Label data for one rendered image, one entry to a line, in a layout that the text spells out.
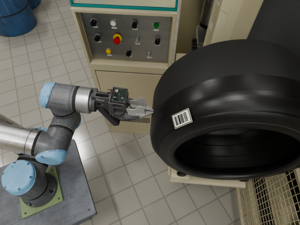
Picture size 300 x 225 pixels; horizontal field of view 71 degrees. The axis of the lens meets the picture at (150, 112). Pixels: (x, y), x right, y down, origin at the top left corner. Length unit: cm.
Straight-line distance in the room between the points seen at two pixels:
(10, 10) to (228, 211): 342
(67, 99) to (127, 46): 74
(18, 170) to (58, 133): 44
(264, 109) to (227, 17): 38
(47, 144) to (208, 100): 53
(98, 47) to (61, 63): 160
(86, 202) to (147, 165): 81
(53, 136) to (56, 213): 66
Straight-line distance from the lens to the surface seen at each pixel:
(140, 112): 72
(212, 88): 58
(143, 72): 144
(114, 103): 68
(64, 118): 82
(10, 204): 150
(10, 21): 362
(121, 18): 128
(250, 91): 57
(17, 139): 81
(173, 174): 105
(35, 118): 253
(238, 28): 87
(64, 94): 73
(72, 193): 137
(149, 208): 189
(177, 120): 60
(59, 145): 78
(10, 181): 120
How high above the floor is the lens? 186
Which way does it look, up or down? 55 degrees down
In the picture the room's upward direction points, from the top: straight up
